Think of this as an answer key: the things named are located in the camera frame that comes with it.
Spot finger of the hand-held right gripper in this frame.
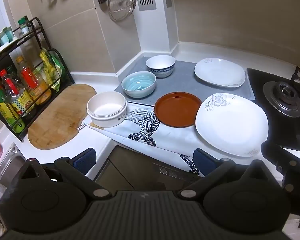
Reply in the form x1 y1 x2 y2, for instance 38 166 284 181
261 140 300 193

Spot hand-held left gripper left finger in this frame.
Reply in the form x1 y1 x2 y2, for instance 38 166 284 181
20 148 113 200

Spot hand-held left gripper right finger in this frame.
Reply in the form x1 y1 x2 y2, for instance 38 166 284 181
177 148 269 200

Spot white plate large flower print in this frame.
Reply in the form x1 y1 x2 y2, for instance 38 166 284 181
195 92 269 158

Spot cream round container bowl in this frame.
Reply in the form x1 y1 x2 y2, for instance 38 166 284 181
86 91 128 128

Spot brown round plate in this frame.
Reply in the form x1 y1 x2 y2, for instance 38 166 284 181
154 92 203 128

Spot white plate small grey print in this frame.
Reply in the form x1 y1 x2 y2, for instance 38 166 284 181
194 57 246 88

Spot teal glazed bowl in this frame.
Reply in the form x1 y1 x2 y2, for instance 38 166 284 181
121 71 157 98

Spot white bowl blue pattern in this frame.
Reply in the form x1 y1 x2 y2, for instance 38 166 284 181
145 55 176 78

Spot black glass gas stove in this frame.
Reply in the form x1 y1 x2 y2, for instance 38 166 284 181
246 67 300 154

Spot white cloth black geometric print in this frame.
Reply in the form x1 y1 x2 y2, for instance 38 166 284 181
83 102 265 178

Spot round metal stove burner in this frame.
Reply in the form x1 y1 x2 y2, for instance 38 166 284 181
262 81 300 117

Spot wooden cutting board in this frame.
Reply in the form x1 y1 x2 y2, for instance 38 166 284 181
27 84 98 150

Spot steel sink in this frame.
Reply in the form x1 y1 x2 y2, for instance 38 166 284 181
0 142 28 188

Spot grey counter mat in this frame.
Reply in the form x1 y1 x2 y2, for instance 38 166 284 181
113 56 255 107

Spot oil bottle red label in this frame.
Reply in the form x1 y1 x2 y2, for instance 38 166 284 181
16 56 52 105

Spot sauce bottle red cap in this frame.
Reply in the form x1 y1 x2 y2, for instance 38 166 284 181
0 69 36 117

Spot yellow green bottle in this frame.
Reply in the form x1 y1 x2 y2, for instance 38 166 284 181
0 81 26 134

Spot green yellow snack packets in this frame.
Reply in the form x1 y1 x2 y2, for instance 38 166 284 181
39 49 66 92

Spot jar with green lid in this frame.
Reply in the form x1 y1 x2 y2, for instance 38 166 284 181
18 16 32 38

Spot pale green cup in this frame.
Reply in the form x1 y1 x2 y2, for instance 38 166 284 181
0 27 15 47

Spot black wire spice rack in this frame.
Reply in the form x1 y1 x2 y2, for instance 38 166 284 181
0 17 75 142

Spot metal wire strainer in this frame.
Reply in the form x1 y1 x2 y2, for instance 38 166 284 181
108 0 137 22

